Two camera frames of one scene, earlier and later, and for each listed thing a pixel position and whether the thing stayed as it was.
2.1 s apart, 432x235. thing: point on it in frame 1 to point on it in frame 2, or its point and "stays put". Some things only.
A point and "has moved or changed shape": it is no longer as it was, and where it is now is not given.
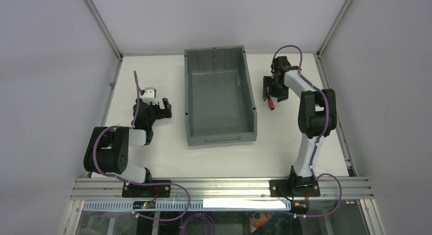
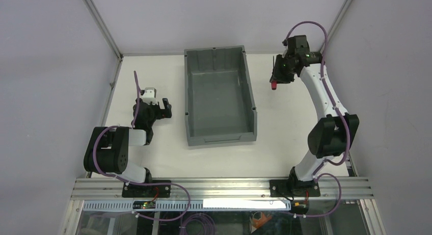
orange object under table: (257, 224) stays put
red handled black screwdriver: (271, 103) has moved or changed shape
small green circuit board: (144, 204) stays put
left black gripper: (160, 110) stays put
